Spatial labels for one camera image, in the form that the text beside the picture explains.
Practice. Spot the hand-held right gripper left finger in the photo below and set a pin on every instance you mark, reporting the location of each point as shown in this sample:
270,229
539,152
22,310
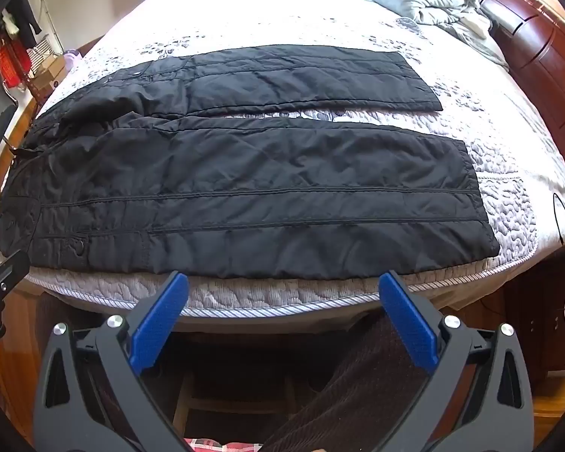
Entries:
162,310

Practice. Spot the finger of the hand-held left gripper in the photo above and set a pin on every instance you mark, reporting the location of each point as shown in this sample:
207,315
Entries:
4,273

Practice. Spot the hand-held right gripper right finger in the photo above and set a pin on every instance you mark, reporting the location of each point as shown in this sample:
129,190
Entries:
405,315

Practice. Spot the black pants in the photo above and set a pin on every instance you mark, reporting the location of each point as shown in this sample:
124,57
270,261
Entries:
263,188

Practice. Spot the white quilted mattress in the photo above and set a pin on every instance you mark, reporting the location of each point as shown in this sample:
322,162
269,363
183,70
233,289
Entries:
263,294

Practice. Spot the red plaid cloth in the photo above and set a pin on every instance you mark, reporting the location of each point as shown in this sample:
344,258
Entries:
216,445

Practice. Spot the wooden nightstand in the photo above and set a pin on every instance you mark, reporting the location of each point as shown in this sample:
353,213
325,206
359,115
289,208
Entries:
553,310

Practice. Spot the grey patterned quilted bedspread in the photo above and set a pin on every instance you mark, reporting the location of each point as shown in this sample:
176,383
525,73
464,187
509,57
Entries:
499,183

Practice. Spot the large cardboard box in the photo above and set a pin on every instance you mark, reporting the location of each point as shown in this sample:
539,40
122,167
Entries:
49,82

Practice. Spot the red garment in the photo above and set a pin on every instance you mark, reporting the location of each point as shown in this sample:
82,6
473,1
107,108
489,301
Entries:
12,63

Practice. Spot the small cardboard box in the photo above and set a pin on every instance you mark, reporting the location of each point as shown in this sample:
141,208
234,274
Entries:
52,62

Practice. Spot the purple bag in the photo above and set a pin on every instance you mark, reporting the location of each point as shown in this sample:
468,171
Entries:
73,61

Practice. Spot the striped cloth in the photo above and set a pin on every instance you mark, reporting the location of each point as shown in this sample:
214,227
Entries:
40,52

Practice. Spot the dark hanging garment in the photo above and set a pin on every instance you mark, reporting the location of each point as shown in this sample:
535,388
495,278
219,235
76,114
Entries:
26,12

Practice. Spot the white cloth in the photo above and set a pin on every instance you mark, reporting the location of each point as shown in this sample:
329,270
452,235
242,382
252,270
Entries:
479,26

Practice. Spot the wooden headboard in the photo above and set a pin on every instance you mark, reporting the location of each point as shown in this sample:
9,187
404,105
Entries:
536,42

